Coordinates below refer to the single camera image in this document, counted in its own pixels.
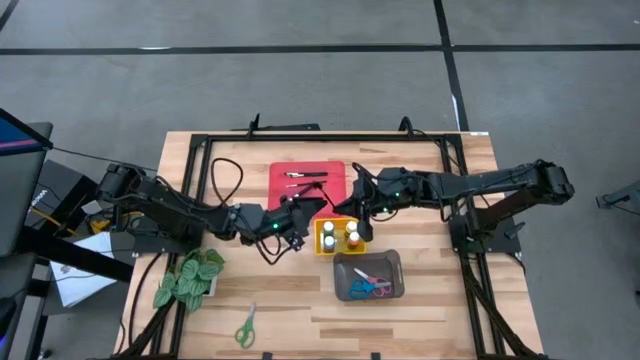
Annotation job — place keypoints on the white paper sheet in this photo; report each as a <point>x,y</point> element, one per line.
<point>80,285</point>

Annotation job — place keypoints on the black stand beam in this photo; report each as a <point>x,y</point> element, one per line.
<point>75,255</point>

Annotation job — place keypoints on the green potted plant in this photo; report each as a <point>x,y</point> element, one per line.
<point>190,272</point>

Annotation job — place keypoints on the dark laptop screen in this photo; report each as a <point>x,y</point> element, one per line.
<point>20,190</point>

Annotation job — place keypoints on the pink plastic tray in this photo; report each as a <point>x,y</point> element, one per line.
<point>335,170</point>

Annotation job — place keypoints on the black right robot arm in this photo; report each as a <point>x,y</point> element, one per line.
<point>475,182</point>

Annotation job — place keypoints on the green paint bottle white cap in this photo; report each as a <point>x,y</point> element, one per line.
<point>328,228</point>

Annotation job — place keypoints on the black equipment box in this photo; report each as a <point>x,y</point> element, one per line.
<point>60,185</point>

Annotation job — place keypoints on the yellow paint bottle white cap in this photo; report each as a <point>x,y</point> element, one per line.
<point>351,226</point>

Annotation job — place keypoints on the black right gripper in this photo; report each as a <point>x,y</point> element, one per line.
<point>370,202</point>

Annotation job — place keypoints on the yellow plastic basket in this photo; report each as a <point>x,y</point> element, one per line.
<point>341,251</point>

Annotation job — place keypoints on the black pen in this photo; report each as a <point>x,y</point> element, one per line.
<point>305,174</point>

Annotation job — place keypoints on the grey translucent plastic bin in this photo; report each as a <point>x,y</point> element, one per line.
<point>345,265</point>

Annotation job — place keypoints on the black metal table frame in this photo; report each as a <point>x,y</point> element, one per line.
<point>325,137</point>

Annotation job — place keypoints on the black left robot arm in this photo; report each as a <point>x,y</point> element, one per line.
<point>170,205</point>

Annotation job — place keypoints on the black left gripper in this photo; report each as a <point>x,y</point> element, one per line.
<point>270,220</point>

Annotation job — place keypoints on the orange paint bottle white cap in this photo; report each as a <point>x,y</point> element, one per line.
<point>354,239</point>

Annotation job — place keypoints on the purple paint bottle white cap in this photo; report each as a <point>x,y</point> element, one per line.
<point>329,243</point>

